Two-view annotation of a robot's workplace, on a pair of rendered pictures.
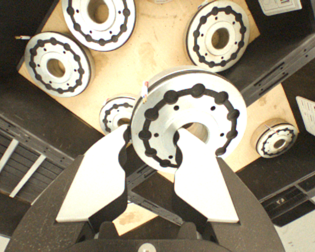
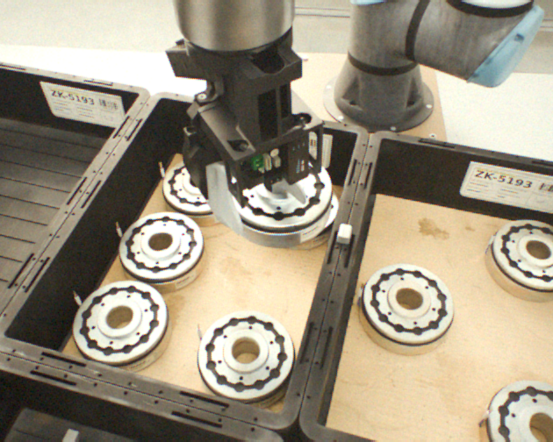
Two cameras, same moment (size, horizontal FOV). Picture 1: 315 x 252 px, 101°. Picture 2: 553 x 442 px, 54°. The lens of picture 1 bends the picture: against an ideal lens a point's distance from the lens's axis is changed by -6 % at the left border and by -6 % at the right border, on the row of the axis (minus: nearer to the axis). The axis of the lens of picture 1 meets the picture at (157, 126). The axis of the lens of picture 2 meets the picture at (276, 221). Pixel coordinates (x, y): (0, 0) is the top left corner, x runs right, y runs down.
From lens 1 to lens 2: 49 cm
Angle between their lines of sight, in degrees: 66
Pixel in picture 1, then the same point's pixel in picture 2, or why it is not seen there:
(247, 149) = (528, 311)
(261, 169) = not seen: outside the picture
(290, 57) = (356, 154)
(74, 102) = not seen: hidden behind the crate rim
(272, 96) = (446, 222)
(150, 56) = (238, 267)
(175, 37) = not seen: hidden behind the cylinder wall
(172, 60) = (268, 259)
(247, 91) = (348, 192)
